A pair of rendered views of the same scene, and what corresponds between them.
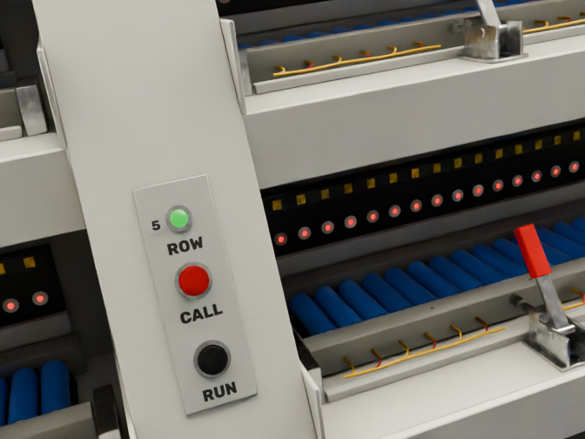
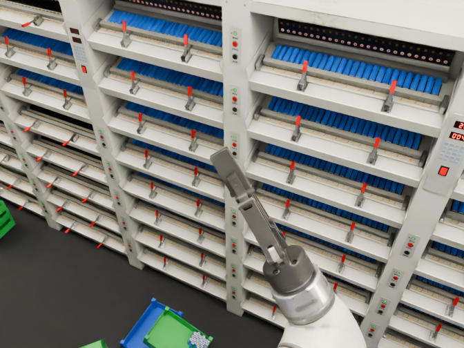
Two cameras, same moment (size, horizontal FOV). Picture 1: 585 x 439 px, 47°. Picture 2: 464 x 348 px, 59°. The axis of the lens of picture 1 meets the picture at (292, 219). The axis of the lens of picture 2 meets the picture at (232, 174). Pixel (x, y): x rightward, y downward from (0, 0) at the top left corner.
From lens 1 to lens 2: 137 cm
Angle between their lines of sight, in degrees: 56
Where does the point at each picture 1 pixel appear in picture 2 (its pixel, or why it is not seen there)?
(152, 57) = (422, 221)
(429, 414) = (436, 274)
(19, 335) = not seen: hidden behind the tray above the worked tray
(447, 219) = not seen: outside the picture
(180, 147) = (419, 232)
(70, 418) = (386, 235)
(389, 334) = (444, 257)
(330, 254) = not seen: hidden behind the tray
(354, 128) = (451, 243)
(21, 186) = (394, 223)
